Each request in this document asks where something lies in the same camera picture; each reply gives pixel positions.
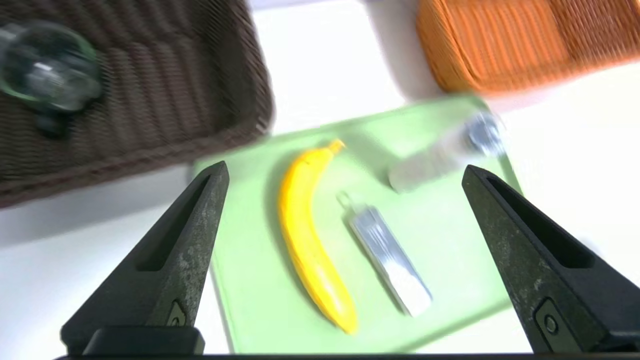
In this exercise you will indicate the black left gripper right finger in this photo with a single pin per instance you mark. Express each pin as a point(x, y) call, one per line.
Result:
point(560, 280)

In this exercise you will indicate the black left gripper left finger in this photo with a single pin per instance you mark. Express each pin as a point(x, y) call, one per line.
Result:
point(165, 280)

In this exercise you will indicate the grey transparent plastic case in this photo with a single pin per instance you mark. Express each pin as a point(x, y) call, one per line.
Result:
point(390, 260)

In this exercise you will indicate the white plastic bottle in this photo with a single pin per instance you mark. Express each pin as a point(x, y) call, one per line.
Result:
point(430, 165)

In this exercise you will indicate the glass cup with black holder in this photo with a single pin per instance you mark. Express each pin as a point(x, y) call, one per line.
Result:
point(50, 75)

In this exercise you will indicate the dark brown wicker basket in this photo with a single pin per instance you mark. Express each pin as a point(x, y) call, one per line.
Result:
point(150, 100)

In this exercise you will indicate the orange wicker basket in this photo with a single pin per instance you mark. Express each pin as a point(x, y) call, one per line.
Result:
point(500, 45)

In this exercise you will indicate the light green plastic tray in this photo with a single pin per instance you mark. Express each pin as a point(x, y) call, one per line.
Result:
point(450, 250)

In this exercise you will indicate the yellow banana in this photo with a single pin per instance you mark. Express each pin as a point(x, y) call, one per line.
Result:
point(305, 235)

